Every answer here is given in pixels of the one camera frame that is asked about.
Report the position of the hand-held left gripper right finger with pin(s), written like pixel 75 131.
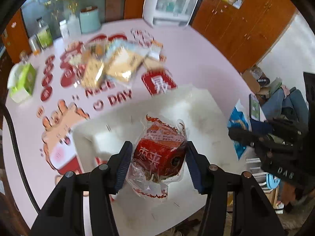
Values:
pixel 194 169

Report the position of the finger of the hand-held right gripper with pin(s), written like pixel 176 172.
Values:
pixel 260 127
pixel 241 136

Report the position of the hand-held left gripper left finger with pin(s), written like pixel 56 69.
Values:
pixel 123 167

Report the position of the blue snack packet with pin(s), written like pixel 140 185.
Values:
pixel 237 120

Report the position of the red snack packet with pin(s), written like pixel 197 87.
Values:
pixel 160 154

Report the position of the white plastic bin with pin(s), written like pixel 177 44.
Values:
pixel 172 108

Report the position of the pile of snack packets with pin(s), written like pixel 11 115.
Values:
pixel 115 64

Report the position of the phone with green screen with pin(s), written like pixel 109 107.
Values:
pixel 255 108

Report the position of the blue stool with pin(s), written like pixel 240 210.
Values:
pixel 272 180

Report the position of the blue jeans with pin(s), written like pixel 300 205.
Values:
pixel 283 103

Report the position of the cardboard box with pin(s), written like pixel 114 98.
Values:
pixel 253 81

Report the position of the pink printed tablecloth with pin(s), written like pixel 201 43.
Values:
pixel 196 54

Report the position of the wooden cabinet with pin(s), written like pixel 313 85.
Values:
pixel 236 24

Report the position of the green tissue box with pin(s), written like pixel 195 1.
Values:
pixel 23 81

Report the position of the small glass jar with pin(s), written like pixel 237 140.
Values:
pixel 23 57

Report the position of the large white bottle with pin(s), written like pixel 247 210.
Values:
pixel 73 27

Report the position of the small white bottle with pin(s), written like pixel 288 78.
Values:
pixel 64 29

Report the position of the mint green canister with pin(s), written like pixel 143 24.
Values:
pixel 89 21

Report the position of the jar with yellow contents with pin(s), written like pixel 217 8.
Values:
pixel 34 45

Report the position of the white countertop cabinet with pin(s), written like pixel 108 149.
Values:
pixel 169 2

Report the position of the green label bottle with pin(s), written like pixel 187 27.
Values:
pixel 45 35

